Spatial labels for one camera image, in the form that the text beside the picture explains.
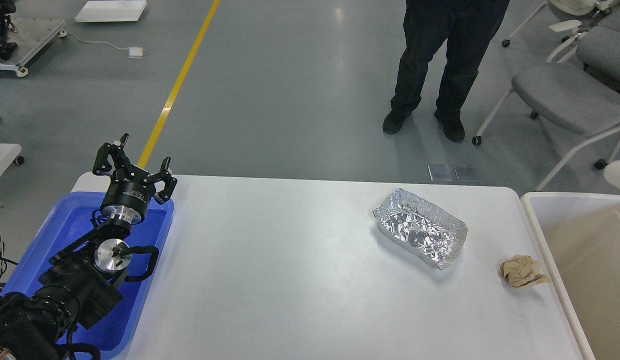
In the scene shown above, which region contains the aluminium foil tray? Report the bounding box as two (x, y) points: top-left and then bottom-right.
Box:
(372, 187), (468, 271)

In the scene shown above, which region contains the grey office chair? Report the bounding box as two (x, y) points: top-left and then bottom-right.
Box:
(472, 15), (620, 191)

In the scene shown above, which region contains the crumpled brown paper ball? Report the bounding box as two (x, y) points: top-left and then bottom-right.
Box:
(499, 254), (552, 289)

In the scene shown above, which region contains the white side table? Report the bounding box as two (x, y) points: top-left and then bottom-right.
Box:
(0, 143), (25, 177)

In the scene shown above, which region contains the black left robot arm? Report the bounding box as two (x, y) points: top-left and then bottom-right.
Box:
(0, 133), (177, 360)

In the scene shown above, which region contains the metal floor plate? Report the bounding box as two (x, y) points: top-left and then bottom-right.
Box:
(428, 164), (453, 182)
(454, 165), (479, 183)

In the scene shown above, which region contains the white flat board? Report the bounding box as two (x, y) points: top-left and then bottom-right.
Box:
(74, 0), (147, 23)

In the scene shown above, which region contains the white power adapter cable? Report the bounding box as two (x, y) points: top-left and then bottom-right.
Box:
(65, 32), (144, 60)

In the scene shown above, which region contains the white chair at right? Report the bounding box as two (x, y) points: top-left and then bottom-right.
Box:
(501, 0), (620, 48)

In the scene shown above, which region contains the beige plastic bin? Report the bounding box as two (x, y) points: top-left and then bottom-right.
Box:
(521, 192), (620, 360)

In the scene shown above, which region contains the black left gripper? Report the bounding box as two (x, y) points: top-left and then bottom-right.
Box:
(92, 133), (178, 224)

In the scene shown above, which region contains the person in black clothes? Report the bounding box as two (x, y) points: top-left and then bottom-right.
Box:
(382, 0), (511, 143)

